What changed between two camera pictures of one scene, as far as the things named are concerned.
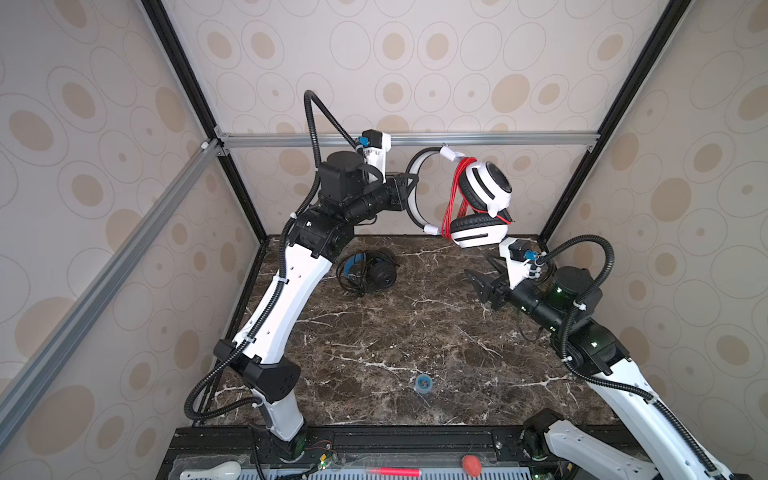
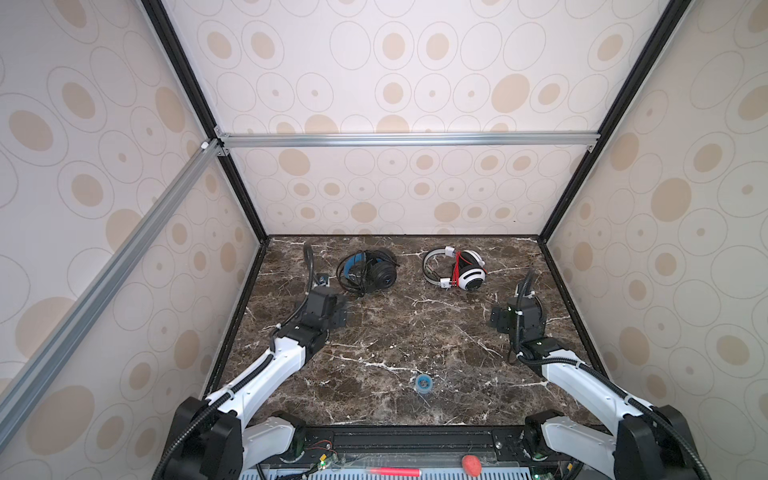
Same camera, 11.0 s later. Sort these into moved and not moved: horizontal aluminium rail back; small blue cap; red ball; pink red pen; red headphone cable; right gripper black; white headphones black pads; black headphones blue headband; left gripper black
Moved: left gripper black; red headphone cable; right gripper black; white headphones black pads
Not moved: black headphones blue headband; small blue cap; red ball; horizontal aluminium rail back; pink red pen
